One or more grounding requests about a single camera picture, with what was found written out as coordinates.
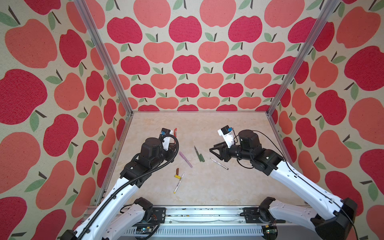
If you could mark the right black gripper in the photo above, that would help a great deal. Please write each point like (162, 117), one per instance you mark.
(223, 149)

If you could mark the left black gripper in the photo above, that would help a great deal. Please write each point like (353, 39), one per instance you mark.
(171, 150)

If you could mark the pink pen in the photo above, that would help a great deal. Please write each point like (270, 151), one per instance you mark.
(185, 159)

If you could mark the green pen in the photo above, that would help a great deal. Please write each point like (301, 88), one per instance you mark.
(198, 154)

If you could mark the white pen yellow end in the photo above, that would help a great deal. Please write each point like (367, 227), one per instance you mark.
(179, 183)

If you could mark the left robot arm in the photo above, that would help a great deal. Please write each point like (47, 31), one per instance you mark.
(104, 223)

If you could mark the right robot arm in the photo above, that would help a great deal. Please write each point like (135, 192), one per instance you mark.
(329, 216)

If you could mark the white pen brown end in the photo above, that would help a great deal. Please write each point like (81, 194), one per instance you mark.
(216, 162)

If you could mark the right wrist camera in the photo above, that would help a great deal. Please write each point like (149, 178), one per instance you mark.
(228, 135)

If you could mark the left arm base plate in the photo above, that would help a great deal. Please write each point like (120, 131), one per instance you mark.
(152, 217)

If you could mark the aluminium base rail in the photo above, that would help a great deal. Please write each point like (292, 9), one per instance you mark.
(213, 223)

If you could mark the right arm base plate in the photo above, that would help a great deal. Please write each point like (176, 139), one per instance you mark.
(257, 215)

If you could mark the left aluminium frame post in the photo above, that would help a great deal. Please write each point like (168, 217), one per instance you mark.
(90, 24)

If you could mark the aluminium frame post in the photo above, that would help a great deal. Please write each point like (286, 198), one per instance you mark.
(90, 24)
(319, 24)

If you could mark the right aluminium frame post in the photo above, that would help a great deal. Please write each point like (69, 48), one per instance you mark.
(319, 24)

